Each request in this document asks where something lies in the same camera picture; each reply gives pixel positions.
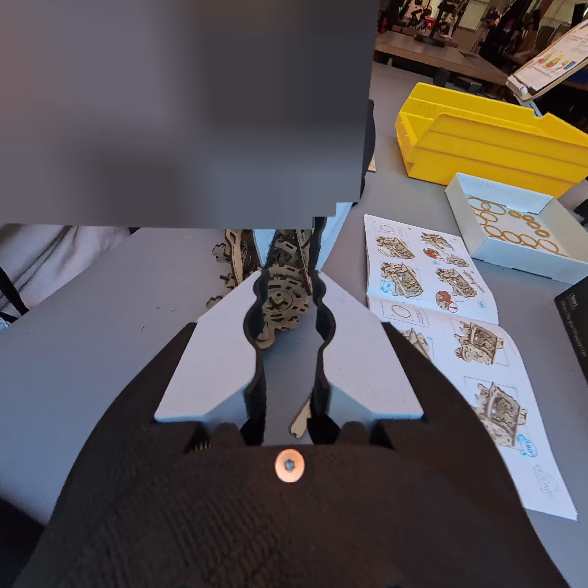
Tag small pale wooden piece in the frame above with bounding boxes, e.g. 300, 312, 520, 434
289, 397, 313, 437

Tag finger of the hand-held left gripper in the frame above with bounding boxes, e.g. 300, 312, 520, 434
253, 228, 277, 269
311, 202, 353, 277

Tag black product box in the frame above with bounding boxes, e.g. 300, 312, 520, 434
553, 276, 588, 384

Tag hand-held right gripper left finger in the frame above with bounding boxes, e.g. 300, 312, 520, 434
154, 269, 269, 445

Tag white printed sign board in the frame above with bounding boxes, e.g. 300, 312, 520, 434
505, 18, 588, 102

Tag white cardboard box tray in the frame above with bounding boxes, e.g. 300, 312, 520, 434
445, 172, 588, 285

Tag white instruction booklet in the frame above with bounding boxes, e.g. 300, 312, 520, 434
364, 213, 579, 521

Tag wooden mechanical gear model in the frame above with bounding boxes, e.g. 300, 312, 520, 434
205, 228, 318, 350

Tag brown wooden table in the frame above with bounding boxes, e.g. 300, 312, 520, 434
374, 30, 511, 85

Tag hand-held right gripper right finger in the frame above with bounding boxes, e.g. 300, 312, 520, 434
311, 270, 424, 445

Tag pile of rubber bands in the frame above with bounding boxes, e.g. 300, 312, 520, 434
468, 197, 568, 258

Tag yellow plastic bin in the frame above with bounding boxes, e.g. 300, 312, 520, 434
395, 82, 588, 199

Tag black textured pad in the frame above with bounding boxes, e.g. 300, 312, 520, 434
360, 99, 376, 199

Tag black strap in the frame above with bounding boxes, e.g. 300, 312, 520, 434
0, 266, 29, 319

